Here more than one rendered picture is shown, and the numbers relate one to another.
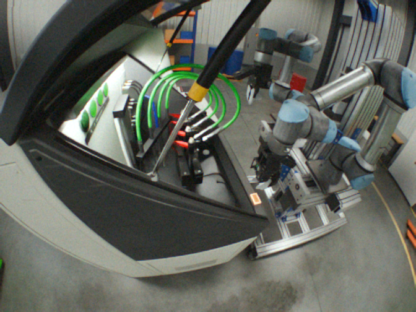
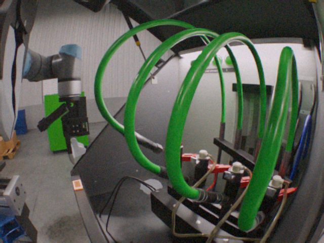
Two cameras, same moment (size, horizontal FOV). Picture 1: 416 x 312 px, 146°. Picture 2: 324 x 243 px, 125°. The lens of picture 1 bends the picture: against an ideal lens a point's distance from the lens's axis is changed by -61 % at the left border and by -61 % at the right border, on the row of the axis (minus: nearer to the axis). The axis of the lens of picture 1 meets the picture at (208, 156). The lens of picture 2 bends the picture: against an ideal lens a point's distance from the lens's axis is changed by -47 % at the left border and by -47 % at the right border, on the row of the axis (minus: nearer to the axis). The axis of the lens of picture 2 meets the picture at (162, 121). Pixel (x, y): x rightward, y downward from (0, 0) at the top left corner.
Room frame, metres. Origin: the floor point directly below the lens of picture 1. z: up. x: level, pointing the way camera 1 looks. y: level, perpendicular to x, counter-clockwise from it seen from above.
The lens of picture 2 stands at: (0.83, -0.05, 1.26)
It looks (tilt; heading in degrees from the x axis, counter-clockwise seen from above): 12 degrees down; 164
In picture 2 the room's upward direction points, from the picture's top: straight up
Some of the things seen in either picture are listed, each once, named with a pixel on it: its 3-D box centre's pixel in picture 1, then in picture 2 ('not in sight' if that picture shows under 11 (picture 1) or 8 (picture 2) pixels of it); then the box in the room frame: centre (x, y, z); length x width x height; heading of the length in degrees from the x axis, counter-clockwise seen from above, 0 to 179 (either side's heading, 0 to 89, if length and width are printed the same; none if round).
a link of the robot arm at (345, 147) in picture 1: (346, 152); not in sight; (0.50, -0.66, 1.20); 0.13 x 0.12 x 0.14; 0
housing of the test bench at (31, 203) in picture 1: (117, 160); not in sight; (0.67, 0.63, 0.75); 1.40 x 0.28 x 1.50; 20
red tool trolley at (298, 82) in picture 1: (289, 86); not in sight; (4.52, -2.09, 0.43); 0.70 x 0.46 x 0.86; 38
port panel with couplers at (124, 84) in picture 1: (129, 103); (297, 117); (0.64, 0.40, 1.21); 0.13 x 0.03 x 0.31; 20
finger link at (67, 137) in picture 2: not in sight; (67, 138); (0.40, -0.22, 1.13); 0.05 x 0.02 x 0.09; 20
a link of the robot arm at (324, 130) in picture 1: (316, 125); (40, 68); (0.39, -0.31, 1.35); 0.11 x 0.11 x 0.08; 0
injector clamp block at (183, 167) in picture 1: (186, 159); (202, 233); (0.62, 0.11, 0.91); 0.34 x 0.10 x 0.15; 20
